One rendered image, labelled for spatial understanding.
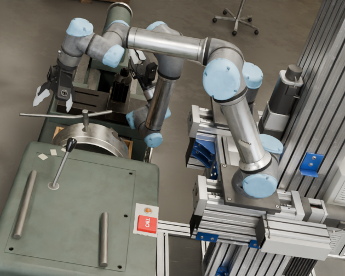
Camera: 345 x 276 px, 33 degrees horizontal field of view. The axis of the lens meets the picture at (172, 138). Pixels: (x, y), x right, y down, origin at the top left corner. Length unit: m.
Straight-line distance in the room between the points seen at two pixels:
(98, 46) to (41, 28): 3.52
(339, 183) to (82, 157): 1.06
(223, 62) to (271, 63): 3.99
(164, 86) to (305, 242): 0.82
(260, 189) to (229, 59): 0.48
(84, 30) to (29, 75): 2.86
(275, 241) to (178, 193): 1.73
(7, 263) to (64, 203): 0.29
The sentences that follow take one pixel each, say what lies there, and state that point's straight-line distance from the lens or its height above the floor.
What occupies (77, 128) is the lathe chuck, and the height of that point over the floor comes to 1.22.
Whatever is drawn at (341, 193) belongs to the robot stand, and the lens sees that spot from 2.49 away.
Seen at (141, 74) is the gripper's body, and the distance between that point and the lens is 2.55.
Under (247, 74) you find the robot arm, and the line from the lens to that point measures 2.50.
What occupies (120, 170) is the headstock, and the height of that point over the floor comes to 1.26.
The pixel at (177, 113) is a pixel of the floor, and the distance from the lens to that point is 4.61.
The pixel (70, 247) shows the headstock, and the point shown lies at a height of 1.26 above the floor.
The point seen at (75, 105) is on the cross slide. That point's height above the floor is 0.97.
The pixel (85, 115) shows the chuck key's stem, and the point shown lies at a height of 1.31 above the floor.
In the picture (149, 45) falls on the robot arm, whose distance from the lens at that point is 1.96.
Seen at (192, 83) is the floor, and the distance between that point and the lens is 5.04.
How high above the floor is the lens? 2.57
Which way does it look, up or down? 36 degrees down
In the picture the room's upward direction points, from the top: 16 degrees clockwise
